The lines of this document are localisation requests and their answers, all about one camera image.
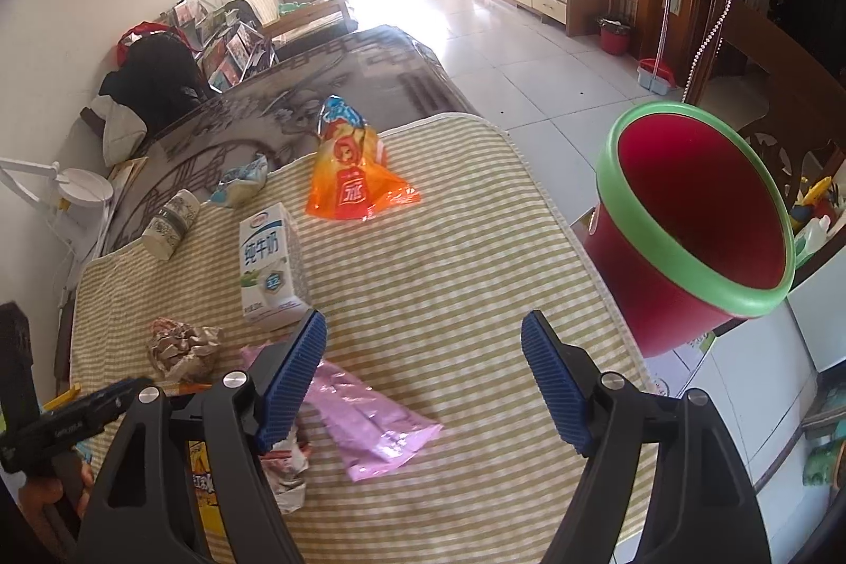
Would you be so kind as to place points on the brown wrapper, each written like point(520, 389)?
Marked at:
point(182, 349)

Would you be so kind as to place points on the white cardboard box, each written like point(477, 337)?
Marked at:
point(740, 392)

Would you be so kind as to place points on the pink snack packet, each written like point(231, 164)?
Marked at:
point(370, 425)

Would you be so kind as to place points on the blue wrapper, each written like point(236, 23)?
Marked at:
point(241, 184)

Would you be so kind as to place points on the carved wooden chair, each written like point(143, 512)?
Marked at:
point(760, 35)

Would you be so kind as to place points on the person's left hand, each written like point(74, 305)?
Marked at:
point(46, 491)

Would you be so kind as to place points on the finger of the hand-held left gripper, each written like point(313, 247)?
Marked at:
point(79, 415)

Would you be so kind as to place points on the magazine rack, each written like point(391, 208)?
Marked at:
point(231, 48)

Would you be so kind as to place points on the wooden sofa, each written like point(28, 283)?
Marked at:
point(310, 19)

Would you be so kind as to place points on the white desk lamp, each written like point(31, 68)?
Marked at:
point(82, 191)

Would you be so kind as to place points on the red white wrapper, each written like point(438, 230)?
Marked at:
point(287, 478)

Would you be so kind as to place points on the red bag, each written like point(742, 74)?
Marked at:
point(132, 39)

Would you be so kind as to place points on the white plastic bottle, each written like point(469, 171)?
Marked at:
point(816, 240)

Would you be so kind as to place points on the orange snack bag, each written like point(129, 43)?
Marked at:
point(350, 181)

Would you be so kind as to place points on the broom with red dustpan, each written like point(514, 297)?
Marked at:
point(654, 75)

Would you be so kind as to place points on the small red bin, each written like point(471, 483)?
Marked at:
point(614, 39)

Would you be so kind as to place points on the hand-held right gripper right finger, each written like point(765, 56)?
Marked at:
point(555, 385)

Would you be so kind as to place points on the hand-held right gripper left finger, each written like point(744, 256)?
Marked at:
point(291, 379)

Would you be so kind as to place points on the green toy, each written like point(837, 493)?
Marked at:
point(826, 465)

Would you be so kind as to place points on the white blue milk carton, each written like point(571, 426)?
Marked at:
point(271, 266)

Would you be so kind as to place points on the floral paper cup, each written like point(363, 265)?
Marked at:
point(168, 227)

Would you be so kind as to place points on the white bag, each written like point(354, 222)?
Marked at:
point(119, 131)

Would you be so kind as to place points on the yellow striped mat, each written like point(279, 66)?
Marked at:
point(462, 247)

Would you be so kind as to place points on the black coat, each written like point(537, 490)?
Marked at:
point(158, 75)

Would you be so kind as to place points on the dark wooden chair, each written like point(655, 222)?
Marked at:
point(89, 118)

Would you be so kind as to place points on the red bin with green rim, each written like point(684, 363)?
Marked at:
point(694, 220)

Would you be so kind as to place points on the yellow chips box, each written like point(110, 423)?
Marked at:
point(205, 491)

